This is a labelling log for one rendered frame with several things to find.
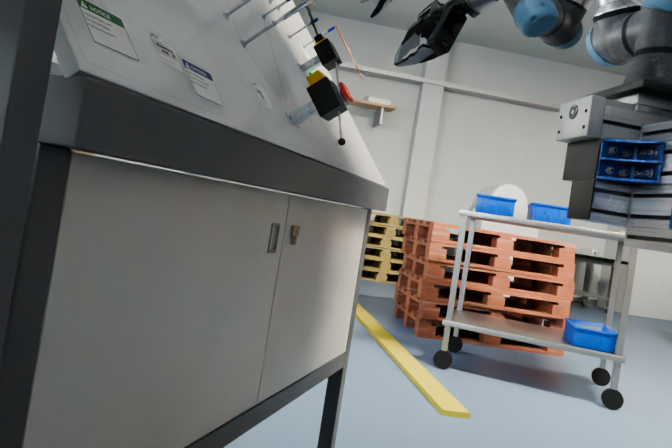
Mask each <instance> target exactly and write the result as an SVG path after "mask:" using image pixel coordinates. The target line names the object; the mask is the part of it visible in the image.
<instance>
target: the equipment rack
mask: <svg viewBox="0 0 672 448"><path fill-rule="evenodd" d="M61 5H62V0H0V360H1V354H2V348H3V342H4V336H5V331H6V325H7V319H8V313H9V307H10V302H11V296H12V290H13V284H14V278H15V273H16V267H17V261H18V255H19V249H20V243H21V238H22V232H23V226H24V220H25V214H26V209H27V203H28V197H29V191H30V185H31V180H32V174H33V168H34V162H35V156H36V150H37V145H38V139H39V133H40V127H41V121H42V116H43V110H44V104H45V98H46V92H47V87H48V81H49V75H50V69H51V63H52V58H53V52H54V46H55V40H56V34H57V28H58V23H59V17H60V11H61Z"/></svg>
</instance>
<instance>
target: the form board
mask: <svg viewBox="0 0 672 448"><path fill-rule="evenodd" d="M88 1H89V2H91V3H93V4H95V5H97V6H99V7H101V8H103V9H105V10H107V11H109V12H110V13H112V14H114V15H116V16H118V17H120V18H122V20H123V23H124V25H125V27H126V30H127V32H128V34H129V36H130V39H131V41H132V43H133V45H134V48H135V50H136V52H137V55H138V57H139V59H140V61H141V63H139V62H137V61H135V60H132V59H130V58H128V57H126V56H123V55H121V54H119V53H116V52H114V51H112V50H109V49H107V48H105V47H103V46H100V45H98V44H96V43H94V42H93V40H92V38H91V35H90V33H89V31H88V28H87V26H86V24H85V21H84V19H83V16H82V14H81V12H80V9H79V7H78V5H77V2H76V0H62V5H61V11H60V17H59V23H58V28H57V34H56V40H55V46H54V52H55V54H56V57H57V59H58V62H59V65H60V67H61V70H62V72H63V75H64V77H65V78H67V77H71V76H85V77H90V78H92V79H95V80H98V81H100V82H103V83H106V84H108V85H111V86H114V87H117V88H119V89H122V90H125V91H127V92H130V93H133V94H135V95H138V96H141V97H143V98H146V99H149V100H152V101H154V102H157V103H160V104H162V105H165V106H168V107H170V108H173V109H176V110H178V111H181V112H184V113H187V114H189V115H192V116H195V117H197V118H200V119H203V120H205V121H208V122H211V123H213V124H216V125H219V126H222V127H224V128H227V129H230V130H232V131H235V132H238V133H240V134H243V135H246V136H249V137H251V138H254V139H257V140H259V141H262V142H265V143H267V144H270V145H273V146H275V147H278V148H281V149H284V150H286V151H289V152H292V153H294V154H297V155H300V156H302V157H305V158H308V159H310V160H313V161H316V162H319V163H321V164H324V165H327V166H329V167H332V168H335V169H337V170H340V171H343V172H345V173H348V174H351V175H354V176H356V177H359V178H362V179H364V180H367V181H370V182H372V183H375V184H378V185H381V186H383V187H386V185H385V183H384V181H383V179H382V177H381V175H380V173H379V171H378V169H377V167H376V165H375V163H374V161H373V159H372V157H371V155H370V153H369V151H368V149H367V147H366V145H365V143H364V141H363V139H362V137H361V135H360V133H359V131H358V129H357V127H356V125H355V123H354V121H353V119H352V117H351V115H350V113H349V111H348V110H347V111H345V112H344V113H342V114H341V124H342V135H343V138H344V139H345V141H346V143H345V145H343V146H341V145H339V144H338V140H339V139H340V132H339V120H338V116H337V117H335V118H333V119H332V120H330V121H327V120H325V119H323V118H322V117H320V116H319V114H318V113H317V114H315V115H314V116H312V117H310V118H309V119H307V120H305V121H304V122H302V123H300V124H299V125H300V128H299V127H297V126H295V125H293V124H291V123H290V122H289V120H288V118H287V116H286V113H285V112H288V113H289V114H290V113H292V112H293V111H295V110H297V109H298V108H300V107H302V106H303V105H305V104H306V103H308V102H310V101H311V100H312V99H311V97H310V95H309V93H308V91H307V89H306V88H307V87H309V86H310V85H309V83H308V81H307V79H306V77H307V75H306V74H304V73H303V72H302V71H301V69H300V67H299V65H298V63H300V64H301V65H302V64H303V63H305V62H307V61H308V60H309V59H308V58H307V57H306V56H305V54H304V52H303V50H302V48H301V46H300V44H299V42H300V43H301V44H302V45H306V44H307V43H309V42H311V41H312V38H311V36H310V34H309V32H308V30H307V28H305V29H303V30H302V31H300V32H299V33H297V34H296V35H294V36H293V37H292V38H291V40H290V39H289V38H288V36H287V35H292V34H293V33H295V32H296V31H298V30H300V29H301V28H303V27H304V26H305V24H304V22H303V20H302V18H301V16H300V14H299V12H297V13H296V14H294V15H293V16H291V17H290V18H288V19H286V20H284V21H282V22H280V23H278V24H277V25H276V27H275V26H274V27H272V28H271V29H269V30H268V31H266V32H265V33H263V34H262V35H260V36H258V37H257V38H255V39H254V40H252V41H251V42H249V43H248V44H247V46H246V47H247V48H246V49H245V48H244V47H243V46H242V45H241V43H240V40H242V41H243V40H245V41H246V40H247V39H249V38H251V37H252V36H254V35H255V34H257V33H258V32H260V31H261V30H263V29H264V28H266V27H267V26H269V25H270V24H272V20H273V21H274V20H275V21H276V20H278V19H279V18H280V17H282V16H283V15H284V14H285V13H286V12H288V11H289V10H291V9H292V8H294V7H296V6H295V4H294V2H293V0H291V1H289V2H288V3H286V4H285V5H283V6H282V7H280V9H279V10H280V11H278V9H276V10H274V11H273V12H271V13H270V14H268V15H267V16H266V18H265V20H264V19H263V18H262V16H261V14H263V13H264V14H266V13H267V12H269V11H270V10H272V9H273V8H275V7H276V6H275V5H279V4H281V3H282V2H284V1H285V0H274V1H272V3H271V5H270V3H269V2H268V0H251V1H250V2H249V3H247V4H246V5H244V6H243V7H241V8H240V9H238V10H237V11H235V12H234V13H232V14H231V15H229V18H228V20H227V19H226V18H225V17H224V15H223V12H224V13H226V12H227V13H228V12H230V11H231V10H233V9H234V8H236V7H237V6H239V5H240V4H242V3H243V1H242V0H88ZM147 28H148V29H150V30H151V31H153V32H155V33H157V34H159V35H160V36H162V37H164V38H166V39H168V40H169V41H171V43H172V45H173V47H174V50H175V52H176V54H177V56H178V59H179V61H180V63H181V66H182V68H183V70H184V72H185V74H184V73H182V72H180V71H178V70H176V69H174V68H172V67H170V66H168V65H166V64H164V63H162V62H161V60H160V58H159V55H158V53H157V51H156V48H155V46H154V44H153V42H152V39H151V37H150V35H149V32H148V30H147ZM180 57H182V58H183V59H185V60H187V61H189V62H191V63H193V64H195V65H196V66H198V67H200V68H202V69H204V70H206V71H207V72H209V73H211V76H212V78H213V80H214V82H215V85H216V87H217V89H218V91H219V93H220V96H221V98H222V100H223V102H224V105H225V107H226V109H225V108H223V107H221V106H218V105H216V104H214V103H212V102H210V101H207V100H205V99H203V98H201V97H199V96H197V95H196V92H195V90H194V88H193V86H192V83H191V81H190V79H189V76H188V74H187V72H186V70H185V67H184V65H183V63H182V60H181V58H180ZM250 79H251V80H253V81H254V82H256V83H258V84H260V85H262V86H263V88H264V90H265V92H266V94H267V96H268V98H269V100H270V102H271V104H272V106H273V108H274V110H272V109H270V108H268V107H266V106H264V105H262V103H261V101H260V99H259V97H258V95H257V93H256V90H255V88H254V86H253V84H252V82H251V80H250Z"/></svg>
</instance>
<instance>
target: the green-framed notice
mask: <svg viewBox="0 0 672 448"><path fill-rule="evenodd" d="M76 2H77V5H78V7H79V9H80V12H81V14H82V16H83V19H84V21H85V24H86V26H87V28H88V31H89V33H90V35H91V38H92V40H93V42H94V43H96V44H98V45H100V46H103V47H105V48H107V49H109V50H112V51H114V52H116V53H119V54H121V55H123V56H126V57H128V58H130V59H132V60H135V61H137V62H139V63H141V61H140V59H139V57H138V55H137V52H136V50H135V48H134V45H133V43H132V41H131V39H130V36H129V34H128V32H127V30H126V27H125V25H124V23H123V20H122V18H120V17H118V16H116V15H114V14H112V13H110V12H109V11H107V10H105V9H103V8H101V7H99V6H97V5H95V4H93V3H91V2H89V1H88V0H76Z"/></svg>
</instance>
